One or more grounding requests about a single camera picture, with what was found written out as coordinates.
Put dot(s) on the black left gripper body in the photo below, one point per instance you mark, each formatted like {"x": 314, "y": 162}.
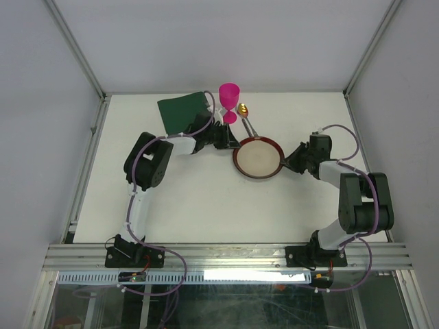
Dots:
{"x": 217, "y": 136}

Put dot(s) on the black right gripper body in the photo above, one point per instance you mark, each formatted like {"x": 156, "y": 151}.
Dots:
{"x": 302, "y": 162}

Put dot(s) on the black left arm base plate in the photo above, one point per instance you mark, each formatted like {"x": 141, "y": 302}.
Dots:
{"x": 138, "y": 257}

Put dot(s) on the silver fork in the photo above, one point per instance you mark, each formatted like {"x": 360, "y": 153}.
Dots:
{"x": 249, "y": 128}

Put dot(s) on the green placemat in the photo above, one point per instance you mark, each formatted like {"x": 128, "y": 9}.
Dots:
{"x": 179, "y": 113}

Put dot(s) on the pink plastic goblet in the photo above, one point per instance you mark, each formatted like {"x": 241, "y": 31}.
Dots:
{"x": 229, "y": 97}

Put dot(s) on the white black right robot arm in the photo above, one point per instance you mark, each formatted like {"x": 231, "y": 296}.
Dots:
{"x": 364, "y": 204}

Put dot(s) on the aluminium left frame post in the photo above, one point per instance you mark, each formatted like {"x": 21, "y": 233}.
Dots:
{"x": 72, "y": 44}

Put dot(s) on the gold bowl spoon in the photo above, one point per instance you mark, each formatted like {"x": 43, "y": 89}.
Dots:
{"x": 242, "y": 111}

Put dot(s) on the red rimmed cream plate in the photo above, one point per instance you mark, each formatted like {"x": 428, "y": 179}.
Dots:
{"x": 258, "y": 158}

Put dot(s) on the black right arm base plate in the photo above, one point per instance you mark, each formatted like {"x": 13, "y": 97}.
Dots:
{"x": 313, "y": 257}

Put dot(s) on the white slotted cable duct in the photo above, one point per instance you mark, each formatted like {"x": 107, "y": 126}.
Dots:
{"x": 209, "y": 276}

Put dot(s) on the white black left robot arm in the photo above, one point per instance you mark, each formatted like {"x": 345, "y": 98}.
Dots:
{"x": 147, "y": 162}

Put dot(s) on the aluminium front rail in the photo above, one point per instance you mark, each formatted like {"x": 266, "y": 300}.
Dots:
{"x": 355, "y": 257}

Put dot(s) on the aluminium right frame post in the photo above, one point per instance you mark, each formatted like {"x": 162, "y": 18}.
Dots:
{"x": 372, "y": 45}

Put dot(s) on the aluminium frame post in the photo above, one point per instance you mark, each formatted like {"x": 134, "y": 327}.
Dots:
{"x": 72, "y": 44}
{"x": 372, "y": 45}

